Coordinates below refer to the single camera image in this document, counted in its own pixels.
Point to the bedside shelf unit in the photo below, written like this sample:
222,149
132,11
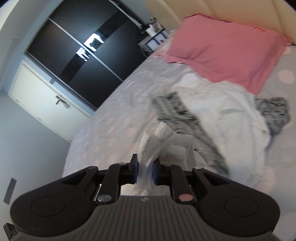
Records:
156,35

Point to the pink pillow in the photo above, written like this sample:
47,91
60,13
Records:
219,50

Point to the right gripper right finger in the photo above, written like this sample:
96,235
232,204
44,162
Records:
174,177

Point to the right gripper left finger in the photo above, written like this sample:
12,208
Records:
109,182

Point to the black sliding wardrobe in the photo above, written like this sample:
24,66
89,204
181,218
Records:
90,47

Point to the grey black-striped garment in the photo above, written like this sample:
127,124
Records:
173,112

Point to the beige upholstered headboard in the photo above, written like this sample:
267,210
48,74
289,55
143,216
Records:
278,16

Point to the grey pink-dotted bedspread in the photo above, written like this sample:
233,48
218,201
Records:
114,131

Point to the white door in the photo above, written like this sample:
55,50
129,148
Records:
45,103

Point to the grey wall switch plate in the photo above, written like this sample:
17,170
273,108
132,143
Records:
9,191

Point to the white textured garment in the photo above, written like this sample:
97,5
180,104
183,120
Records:
228,114

